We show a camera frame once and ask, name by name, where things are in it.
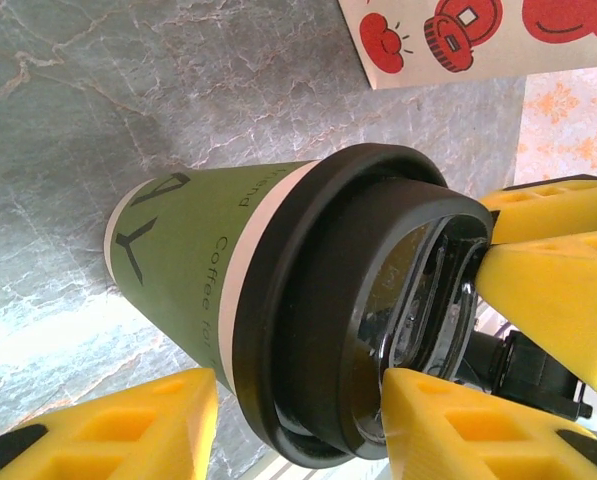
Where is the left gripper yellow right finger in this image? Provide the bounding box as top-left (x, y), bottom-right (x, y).
top-left (380, 368), bottom-right (597, 480)

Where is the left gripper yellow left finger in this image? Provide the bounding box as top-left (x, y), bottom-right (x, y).
top-left (0, 367), bottom-right (220, 480)

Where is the red white paper gift bag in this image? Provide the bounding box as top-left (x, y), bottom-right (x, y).
top-left (336, 0), bottom-right (597, 91)

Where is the green paper coffee cup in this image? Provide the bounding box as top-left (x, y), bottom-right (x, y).
top-left (102, 160), bottom-right (324, 401)

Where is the black plastic cup lid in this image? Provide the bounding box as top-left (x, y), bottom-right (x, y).
top-left (231, 142), bottom-right (494, 471)

